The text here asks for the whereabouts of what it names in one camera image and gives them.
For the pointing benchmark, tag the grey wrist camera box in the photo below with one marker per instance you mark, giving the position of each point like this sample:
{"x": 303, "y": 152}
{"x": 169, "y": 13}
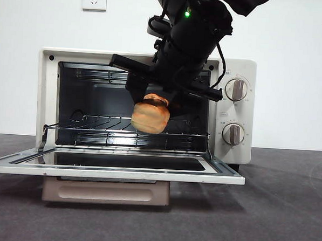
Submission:
{"x": 158, "y": 26}

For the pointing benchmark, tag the cream and taupe oven knob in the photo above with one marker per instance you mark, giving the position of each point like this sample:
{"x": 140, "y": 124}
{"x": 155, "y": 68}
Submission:
{"x": 233, "y": 134}
{"x": 236, "y": 90}

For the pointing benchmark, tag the round golden bread roll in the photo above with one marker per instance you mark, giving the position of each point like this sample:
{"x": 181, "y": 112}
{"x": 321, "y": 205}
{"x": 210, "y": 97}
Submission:
{"x": 150, "y": 117}

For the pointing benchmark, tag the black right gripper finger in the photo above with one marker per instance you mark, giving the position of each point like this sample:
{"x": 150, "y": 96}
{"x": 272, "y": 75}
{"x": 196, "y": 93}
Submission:
{"x": 135, "y": 89}
{"x": 188, "y": 105}

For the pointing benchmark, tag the cream toaster oven body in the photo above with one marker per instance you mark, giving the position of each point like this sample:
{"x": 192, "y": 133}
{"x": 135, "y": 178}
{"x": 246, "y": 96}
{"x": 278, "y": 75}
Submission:
{"x": 47, "y": 98}

